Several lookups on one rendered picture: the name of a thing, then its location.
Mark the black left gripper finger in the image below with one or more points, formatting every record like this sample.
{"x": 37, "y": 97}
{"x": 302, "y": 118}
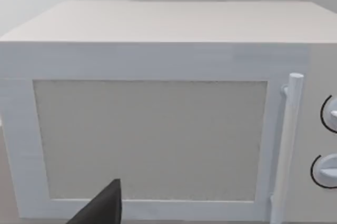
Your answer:
{"x": 106, "y": 205}

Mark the pale microwave door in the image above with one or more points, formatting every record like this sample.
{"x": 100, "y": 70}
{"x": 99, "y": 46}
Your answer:
{"x": 147, "y": 140}

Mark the pale microwave oven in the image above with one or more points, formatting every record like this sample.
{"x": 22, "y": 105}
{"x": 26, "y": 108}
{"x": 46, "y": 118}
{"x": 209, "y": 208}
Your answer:
{"x": 168, "y": 24}

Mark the pale microwave knob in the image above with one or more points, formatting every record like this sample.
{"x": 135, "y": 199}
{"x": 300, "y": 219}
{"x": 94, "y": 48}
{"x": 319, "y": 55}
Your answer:
{"x": 330, "y": 114}
{"x": 326, "y": 172}

